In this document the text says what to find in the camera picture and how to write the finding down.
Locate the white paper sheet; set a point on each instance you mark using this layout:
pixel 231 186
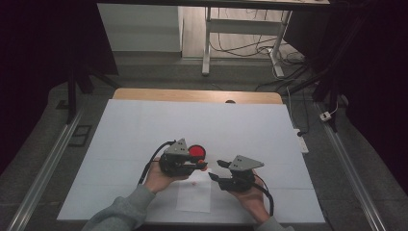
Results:
pixel 192 200

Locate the black stand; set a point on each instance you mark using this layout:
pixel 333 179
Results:
pixel 72 96

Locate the small white adapter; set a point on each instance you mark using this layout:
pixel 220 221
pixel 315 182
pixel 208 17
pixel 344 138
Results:
pixel 325 116

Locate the dark table grommet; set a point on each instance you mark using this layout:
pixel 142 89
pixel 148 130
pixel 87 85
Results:
pixel 230 101

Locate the black floor socket box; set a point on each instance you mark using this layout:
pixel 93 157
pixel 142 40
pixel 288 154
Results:
pixel 80 135

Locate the wooden table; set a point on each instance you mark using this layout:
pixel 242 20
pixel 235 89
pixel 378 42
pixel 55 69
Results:
pixel 192 95

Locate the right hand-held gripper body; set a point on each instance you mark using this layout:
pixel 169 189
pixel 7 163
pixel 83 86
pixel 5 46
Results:
pixel 239 179

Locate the round red ink pad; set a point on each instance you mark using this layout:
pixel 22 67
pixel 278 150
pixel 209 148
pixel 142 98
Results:
pixel 196 150

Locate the dark curtain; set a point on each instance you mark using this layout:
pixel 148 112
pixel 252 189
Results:
pixel 372 64
pixel 32 64

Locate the white power strip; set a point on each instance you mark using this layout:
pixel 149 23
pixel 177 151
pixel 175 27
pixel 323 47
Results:
pixel 301 141

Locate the metal floor rail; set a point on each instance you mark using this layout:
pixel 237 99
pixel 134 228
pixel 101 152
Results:
pixel 349 173
pixel 48 166

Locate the person's right hand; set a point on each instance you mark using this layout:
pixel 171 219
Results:
pixel 253 202

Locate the person's left hand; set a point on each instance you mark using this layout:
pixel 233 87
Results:
pixel 157 179

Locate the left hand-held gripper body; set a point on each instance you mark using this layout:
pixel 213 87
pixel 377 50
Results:
pixel 174 163

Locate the white cabinet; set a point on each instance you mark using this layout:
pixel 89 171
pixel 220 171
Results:
pixel 141 27

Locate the white desk frame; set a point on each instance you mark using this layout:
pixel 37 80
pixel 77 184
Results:
pixel 243 26

